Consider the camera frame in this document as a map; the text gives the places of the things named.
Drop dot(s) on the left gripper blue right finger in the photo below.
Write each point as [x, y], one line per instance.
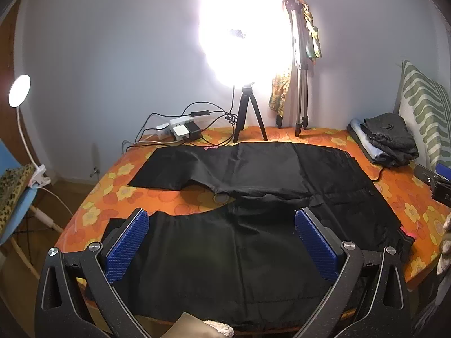
[322, 245]

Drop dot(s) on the bright ring light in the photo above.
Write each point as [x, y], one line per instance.
[244, 41]

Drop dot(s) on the folded grey garment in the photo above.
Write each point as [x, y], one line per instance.
[388, 133]

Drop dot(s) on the green striped pillow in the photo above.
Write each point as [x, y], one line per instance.
[424, 104]

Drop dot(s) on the right gloved hand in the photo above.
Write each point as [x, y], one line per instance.
[445, 249]

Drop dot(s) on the left gloved hand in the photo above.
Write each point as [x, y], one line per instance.
[222, 328]

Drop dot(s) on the white power strip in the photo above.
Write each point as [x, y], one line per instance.
[181, 129]

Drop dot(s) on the silver tripod stand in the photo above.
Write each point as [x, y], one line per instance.
[300, 61]

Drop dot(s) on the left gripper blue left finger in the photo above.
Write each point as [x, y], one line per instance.
[122, 243]

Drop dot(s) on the leopard print cushion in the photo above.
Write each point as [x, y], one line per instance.
[13, 184]

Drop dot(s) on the blue chair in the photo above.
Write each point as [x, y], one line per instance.
[24, 205]

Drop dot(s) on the black pants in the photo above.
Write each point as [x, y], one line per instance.
[243, 263]

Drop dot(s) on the white clip desk lamp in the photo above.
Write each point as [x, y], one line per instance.
[18, 92]

